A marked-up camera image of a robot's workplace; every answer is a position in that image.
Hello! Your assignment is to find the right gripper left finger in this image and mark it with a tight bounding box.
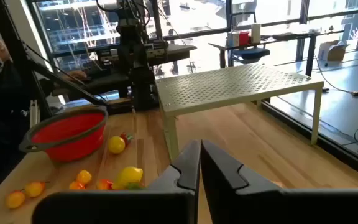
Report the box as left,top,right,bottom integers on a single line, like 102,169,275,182
31,139,201,224

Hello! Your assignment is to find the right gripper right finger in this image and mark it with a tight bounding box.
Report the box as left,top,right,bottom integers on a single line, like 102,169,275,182
201,139,358,224

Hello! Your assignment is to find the yellow toy lemon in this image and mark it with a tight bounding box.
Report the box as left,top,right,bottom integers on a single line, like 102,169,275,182
112,166,144,190

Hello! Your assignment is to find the red collapsible bowl grey rim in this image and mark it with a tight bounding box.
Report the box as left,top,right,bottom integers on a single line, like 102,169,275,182
19,105,109,163

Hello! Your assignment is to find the red toy strawberry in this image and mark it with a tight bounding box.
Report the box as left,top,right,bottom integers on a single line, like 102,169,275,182
119,133,135,146

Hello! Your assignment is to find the yellow toy mango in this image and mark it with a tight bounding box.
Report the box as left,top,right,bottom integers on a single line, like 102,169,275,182
108,135,126,155

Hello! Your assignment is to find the small orange toy peach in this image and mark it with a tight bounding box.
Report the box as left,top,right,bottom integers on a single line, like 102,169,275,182
96,179,114,191

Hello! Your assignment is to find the pale green perforated metal shelf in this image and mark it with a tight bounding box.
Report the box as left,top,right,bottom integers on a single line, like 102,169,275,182
154,63,325,162

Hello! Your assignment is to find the red-orange toy apple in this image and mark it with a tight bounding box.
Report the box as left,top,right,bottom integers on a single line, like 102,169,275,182
75,169,93,186

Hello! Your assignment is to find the small orange toy pear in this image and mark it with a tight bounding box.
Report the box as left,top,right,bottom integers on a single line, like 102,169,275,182
5,189,27,210
68,180,86,191
23,180,50,198

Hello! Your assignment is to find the grey desk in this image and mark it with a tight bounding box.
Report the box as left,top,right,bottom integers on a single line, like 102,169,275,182
146,43,198,68

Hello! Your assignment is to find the blue office chair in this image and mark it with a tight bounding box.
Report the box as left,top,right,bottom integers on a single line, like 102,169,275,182
228,11,272,66

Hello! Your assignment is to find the blue white box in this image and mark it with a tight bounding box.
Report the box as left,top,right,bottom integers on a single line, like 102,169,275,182
227,32,240,47

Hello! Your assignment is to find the red box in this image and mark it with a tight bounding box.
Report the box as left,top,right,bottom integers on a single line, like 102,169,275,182
238,31,250,46

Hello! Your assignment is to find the black window desk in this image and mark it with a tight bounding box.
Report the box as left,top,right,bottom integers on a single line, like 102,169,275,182
208,29,347,77

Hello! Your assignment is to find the cardboard box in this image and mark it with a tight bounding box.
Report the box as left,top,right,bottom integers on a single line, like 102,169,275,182
317,39,349,62

